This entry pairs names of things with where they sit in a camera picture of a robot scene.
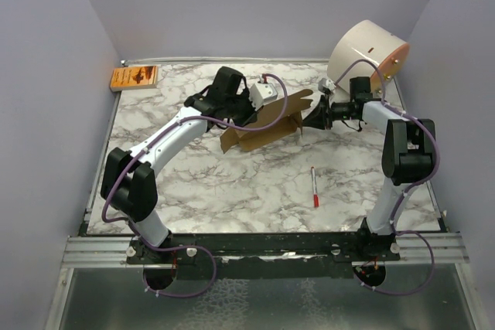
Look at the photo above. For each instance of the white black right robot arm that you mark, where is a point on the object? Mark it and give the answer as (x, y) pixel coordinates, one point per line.
(408, 156)

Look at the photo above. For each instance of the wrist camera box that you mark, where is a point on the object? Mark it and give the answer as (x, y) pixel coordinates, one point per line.
(326, 86)
(261, 94)

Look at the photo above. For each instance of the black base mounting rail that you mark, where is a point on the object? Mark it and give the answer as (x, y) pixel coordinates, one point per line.
(195, 256)

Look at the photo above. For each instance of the large white cylindrical roll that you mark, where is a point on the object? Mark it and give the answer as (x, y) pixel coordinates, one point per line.
(367, 50)

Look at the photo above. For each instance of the red capped white marker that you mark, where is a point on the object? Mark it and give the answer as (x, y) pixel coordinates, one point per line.
(314, 188)

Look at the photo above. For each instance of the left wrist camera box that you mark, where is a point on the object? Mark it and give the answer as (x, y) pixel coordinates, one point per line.
(261, 94)

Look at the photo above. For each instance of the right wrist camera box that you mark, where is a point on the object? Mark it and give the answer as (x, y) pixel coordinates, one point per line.
(326, 86)

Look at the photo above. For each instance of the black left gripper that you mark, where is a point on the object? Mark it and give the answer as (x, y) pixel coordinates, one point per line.
(252, 114)

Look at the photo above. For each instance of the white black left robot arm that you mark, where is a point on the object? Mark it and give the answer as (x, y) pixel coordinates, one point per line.
(129, 176)

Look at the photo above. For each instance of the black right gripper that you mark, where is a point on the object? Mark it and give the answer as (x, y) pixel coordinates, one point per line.
(319, 118)

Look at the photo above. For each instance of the orange paperback book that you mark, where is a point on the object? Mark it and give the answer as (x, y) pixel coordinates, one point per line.
(133, 78)

